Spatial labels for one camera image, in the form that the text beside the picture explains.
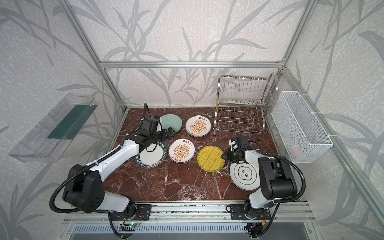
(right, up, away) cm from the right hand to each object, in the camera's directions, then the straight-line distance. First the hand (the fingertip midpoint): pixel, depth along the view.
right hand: (223, 152), depth 94 cm
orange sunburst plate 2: (-16, +16, +14) cm, 27 cm away
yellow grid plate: (-9, -4, -2) cm, 10 cm away
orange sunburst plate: (-26, +1, +2) cm, 27 cm away
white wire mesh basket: (+29, +13, -33) cm, 45 cm away
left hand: (-31, +15, -7) cm, 36 cm away
